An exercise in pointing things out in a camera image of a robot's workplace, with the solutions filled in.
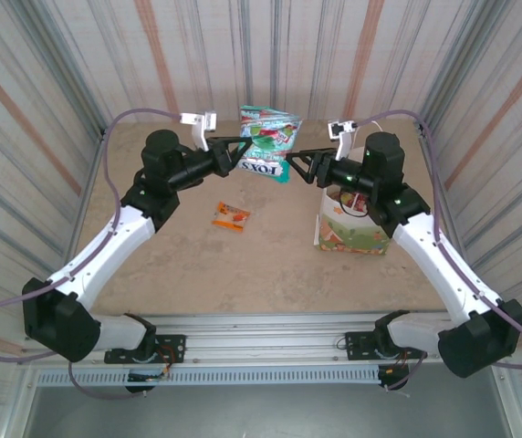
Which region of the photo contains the teal Fox's candy bag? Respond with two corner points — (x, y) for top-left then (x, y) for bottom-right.
(236, 105), (305, 186)

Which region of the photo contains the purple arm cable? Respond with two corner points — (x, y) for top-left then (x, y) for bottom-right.
(0, 108), (184, 402)
(354, 109), (522, 392)

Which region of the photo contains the aluminium rail frame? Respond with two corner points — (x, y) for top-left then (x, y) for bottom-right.
(16, 309), (513, 367)

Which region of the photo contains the perforated grey cable duct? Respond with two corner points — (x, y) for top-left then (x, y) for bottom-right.
(35, 367), (383, 388)

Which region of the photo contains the illustrated white paper bag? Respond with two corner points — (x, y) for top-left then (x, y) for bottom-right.
(311, 119), (392, 256)

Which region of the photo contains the grey metal panel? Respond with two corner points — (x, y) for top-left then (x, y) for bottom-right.
(22, 386), (516, 438)

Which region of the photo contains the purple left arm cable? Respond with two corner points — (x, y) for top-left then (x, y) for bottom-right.
(0, 108), (184, 402)

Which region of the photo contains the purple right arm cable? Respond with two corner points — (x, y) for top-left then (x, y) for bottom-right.
(354, 109), (522, 392)

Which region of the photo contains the small orange candy packet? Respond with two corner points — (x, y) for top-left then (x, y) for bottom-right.
(211, 202), (251, 234)

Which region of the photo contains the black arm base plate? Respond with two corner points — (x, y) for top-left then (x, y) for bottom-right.
(104, 334), (187, 365)
(343, 330), (428, 362)

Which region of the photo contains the black cable clamp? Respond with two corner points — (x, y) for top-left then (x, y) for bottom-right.
(378, 363), (411, 390)
(125, 372), (158, 394)

